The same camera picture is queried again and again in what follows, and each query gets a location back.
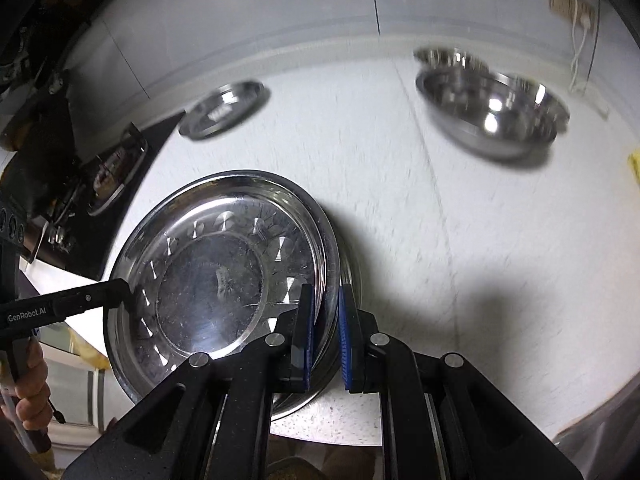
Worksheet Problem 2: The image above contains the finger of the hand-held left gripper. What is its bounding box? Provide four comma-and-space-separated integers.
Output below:
50, 278, 137, 322

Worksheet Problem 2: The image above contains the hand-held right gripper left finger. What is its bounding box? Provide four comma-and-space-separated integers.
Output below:
60, 284, 316, 480

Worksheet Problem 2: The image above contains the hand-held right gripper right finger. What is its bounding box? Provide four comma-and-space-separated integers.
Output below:
339, 284, 585, 480

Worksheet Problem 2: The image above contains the large plain steel plate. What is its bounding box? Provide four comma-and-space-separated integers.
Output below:
107, 237, 363, 422

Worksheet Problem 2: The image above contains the large patterned steel plate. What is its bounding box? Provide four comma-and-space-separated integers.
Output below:
107, 170, 337, 401

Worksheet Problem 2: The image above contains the black round pan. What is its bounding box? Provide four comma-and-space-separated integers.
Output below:
415, 66, 572, 162

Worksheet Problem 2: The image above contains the small steel bowl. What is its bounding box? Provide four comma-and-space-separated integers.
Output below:
413, 47, 490, 75

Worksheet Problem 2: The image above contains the person's left hand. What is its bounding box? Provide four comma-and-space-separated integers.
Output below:
0, 339, 54, 432

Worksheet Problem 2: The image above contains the black gas stove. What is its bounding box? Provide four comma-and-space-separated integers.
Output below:
0, 95, 188, 282

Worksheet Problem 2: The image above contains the small steel plate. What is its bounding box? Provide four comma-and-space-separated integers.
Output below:
178, 80, 271, 142

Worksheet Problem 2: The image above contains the steel stove burner ring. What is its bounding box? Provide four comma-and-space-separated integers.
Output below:
87, 130, 149, 217

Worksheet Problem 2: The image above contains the white cable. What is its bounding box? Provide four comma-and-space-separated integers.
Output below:
560, 0, 594, 94

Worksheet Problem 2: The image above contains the black cable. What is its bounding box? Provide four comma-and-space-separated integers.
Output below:
588, 0, 602, 81

